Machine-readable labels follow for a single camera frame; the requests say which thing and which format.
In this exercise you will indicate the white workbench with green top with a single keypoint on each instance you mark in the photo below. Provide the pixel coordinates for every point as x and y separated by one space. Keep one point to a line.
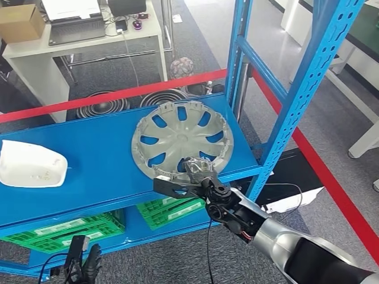
299 23

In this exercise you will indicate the white paper sheet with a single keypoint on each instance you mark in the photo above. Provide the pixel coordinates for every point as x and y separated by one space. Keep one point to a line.
177 18

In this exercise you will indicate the clear water bottle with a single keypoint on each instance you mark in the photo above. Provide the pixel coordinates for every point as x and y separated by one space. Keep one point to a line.
209 87

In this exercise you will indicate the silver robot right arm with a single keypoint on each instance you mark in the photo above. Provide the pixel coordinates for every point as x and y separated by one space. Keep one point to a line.
281 243

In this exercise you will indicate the white plastic mirror cover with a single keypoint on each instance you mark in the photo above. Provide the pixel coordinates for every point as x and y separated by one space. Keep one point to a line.
29 164

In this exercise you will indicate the green plastic folding crate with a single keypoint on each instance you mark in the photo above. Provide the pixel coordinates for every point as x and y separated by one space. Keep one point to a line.
168 213
68 233

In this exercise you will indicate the black rectangular device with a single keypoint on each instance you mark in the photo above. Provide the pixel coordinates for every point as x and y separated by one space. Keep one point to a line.
127 7

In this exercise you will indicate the black smartphone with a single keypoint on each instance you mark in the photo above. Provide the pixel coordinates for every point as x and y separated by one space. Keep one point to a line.
121 26

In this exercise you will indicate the blue metal shelf rack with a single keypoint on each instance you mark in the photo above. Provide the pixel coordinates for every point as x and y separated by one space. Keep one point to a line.
97 156

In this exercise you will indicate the black and white box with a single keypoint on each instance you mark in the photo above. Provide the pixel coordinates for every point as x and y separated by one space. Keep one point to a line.
290 172

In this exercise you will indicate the chrome metal frame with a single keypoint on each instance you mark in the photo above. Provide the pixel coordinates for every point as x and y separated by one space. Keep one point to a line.
118 56

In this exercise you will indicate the chrome metal post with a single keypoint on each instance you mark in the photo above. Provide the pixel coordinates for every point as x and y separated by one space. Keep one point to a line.
244 86

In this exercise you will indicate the brown cardboard box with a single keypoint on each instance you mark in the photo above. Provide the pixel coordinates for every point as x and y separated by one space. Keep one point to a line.
20 23

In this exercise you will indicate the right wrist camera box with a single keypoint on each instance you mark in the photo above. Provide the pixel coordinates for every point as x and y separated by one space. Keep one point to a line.
168 187

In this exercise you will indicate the silver plastic hubcap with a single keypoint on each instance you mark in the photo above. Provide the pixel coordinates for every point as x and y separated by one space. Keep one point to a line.
180 137

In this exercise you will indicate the grey open laptop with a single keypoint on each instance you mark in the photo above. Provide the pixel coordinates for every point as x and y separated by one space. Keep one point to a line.
77 31

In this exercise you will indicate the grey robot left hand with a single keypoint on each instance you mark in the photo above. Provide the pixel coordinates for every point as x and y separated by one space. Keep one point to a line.
93 262

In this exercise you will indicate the dark computer mouse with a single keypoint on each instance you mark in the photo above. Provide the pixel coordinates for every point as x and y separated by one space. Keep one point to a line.
137 24

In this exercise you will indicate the patterned grey round bag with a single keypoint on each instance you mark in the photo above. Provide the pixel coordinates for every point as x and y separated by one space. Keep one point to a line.
182 67

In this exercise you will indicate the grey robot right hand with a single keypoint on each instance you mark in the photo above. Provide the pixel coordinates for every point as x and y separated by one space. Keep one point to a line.
201 168

